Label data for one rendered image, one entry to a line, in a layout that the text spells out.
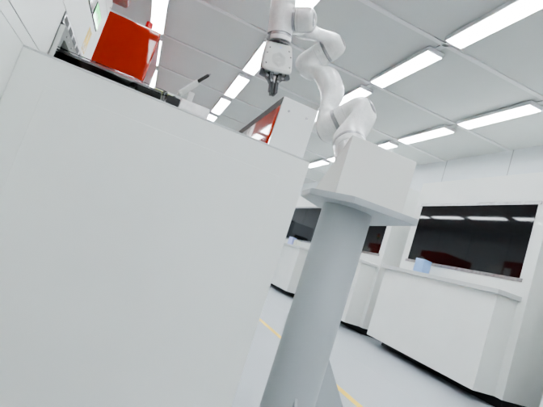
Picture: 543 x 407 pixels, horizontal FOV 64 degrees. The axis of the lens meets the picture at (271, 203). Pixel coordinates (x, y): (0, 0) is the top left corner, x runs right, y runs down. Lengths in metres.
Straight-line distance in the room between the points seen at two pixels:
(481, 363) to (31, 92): 3.67
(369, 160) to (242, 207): 0.53
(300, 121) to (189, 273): 0.45
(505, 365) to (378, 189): 2.96
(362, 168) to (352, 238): 0.21
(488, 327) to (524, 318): 0.29
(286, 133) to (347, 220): 0.40
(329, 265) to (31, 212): 0.81
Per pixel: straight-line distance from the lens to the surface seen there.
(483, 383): 4.08
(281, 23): 1.55
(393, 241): 5.89
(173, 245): 0.93
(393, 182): 1.39
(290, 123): 1.07
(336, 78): 1.84
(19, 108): 0.97
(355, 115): 1.63
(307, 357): 1.35
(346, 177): 1.31
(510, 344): 4.14
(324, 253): 1.33
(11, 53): 0.96
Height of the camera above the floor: 0.59
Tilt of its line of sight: 7 degrees up
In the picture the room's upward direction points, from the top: 18 degrees clockwise
